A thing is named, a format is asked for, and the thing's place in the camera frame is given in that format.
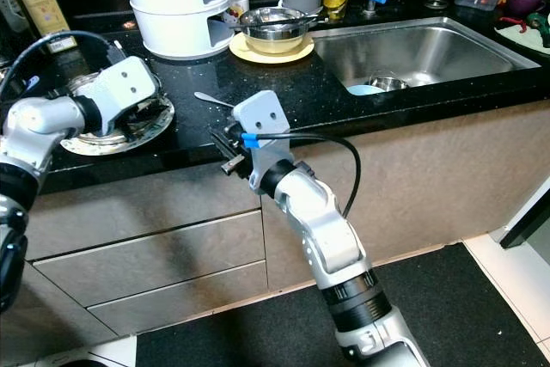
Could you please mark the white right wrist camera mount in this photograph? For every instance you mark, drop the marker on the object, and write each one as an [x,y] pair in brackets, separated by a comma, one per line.
[262,109]

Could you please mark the beige drawer front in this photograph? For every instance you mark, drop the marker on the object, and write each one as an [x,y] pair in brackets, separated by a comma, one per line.
[189,302]
[163,259]
[163,212]

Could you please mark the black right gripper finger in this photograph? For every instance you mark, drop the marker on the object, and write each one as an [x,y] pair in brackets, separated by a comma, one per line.
[234,130]
[222,147]

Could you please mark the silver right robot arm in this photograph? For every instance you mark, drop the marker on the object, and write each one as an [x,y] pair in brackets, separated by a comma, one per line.
[326,238]

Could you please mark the yellow cardboard box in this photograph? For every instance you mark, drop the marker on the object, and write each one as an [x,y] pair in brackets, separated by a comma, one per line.
[43,16]

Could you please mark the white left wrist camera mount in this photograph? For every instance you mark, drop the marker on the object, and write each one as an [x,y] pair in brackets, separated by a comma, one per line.
[129,83]

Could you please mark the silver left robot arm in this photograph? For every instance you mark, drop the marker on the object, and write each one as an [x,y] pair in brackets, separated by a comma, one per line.
[43,118]

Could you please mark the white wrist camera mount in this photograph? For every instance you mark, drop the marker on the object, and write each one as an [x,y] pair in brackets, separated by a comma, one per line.
[262,109]
[129,83]

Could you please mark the pale green cloth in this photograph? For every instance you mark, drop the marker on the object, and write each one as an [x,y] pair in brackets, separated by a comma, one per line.
[516,40]

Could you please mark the white tiered plastic rack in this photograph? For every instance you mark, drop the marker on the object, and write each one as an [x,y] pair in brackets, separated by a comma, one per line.
[172,27]

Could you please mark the light blue plate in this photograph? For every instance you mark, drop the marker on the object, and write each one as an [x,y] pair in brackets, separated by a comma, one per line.
[358,91]

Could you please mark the stainless steel sink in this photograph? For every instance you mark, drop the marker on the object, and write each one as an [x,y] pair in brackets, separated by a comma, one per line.
[430,47]

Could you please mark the yellow plate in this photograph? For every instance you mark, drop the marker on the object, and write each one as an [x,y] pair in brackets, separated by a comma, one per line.
[245,51]

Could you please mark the round metal drain stopper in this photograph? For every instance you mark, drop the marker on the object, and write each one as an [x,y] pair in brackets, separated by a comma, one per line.
[438,3]

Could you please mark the white printed mug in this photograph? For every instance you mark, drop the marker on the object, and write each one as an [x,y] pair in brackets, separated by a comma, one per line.
[235,9]

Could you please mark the black floor mat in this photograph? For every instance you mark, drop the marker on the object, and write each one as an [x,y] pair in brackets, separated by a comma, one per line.
[266,328]

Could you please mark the black chopstick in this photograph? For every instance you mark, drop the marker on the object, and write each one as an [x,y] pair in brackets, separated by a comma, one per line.
[277,20]

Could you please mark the purple cup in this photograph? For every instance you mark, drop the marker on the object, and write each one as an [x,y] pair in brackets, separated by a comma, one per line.
[526,4]

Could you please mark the stainless steel bowl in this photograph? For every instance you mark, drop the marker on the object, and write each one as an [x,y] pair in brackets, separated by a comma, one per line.
[388,84]
[275,40]

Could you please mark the green black kitchen tool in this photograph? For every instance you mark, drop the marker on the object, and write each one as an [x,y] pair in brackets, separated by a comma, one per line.
[539,27]

